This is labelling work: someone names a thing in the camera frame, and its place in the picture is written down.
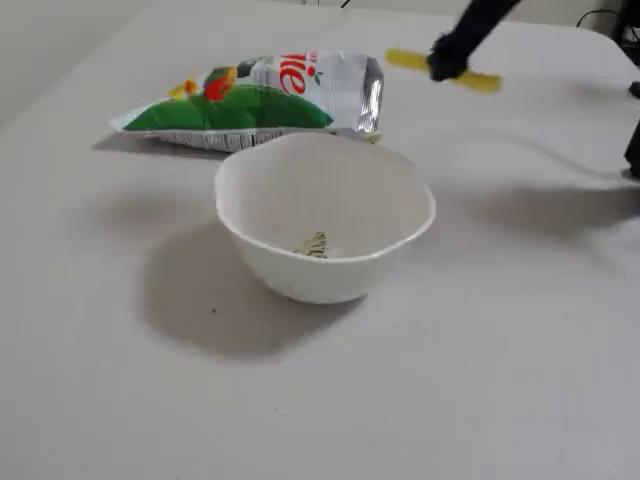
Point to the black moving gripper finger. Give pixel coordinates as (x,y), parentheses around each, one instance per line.
(445,60)

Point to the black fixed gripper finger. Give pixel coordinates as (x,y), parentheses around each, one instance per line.
(480,30)

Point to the yellow veggie straw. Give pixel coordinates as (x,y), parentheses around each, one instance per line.
(480,82)

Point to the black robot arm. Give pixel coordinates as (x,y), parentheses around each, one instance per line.
(634,150)

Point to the white ceramic bowl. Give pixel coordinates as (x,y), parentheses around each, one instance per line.
(350,200)

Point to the veggie straws snack packet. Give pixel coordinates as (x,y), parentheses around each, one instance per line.
(250,110)

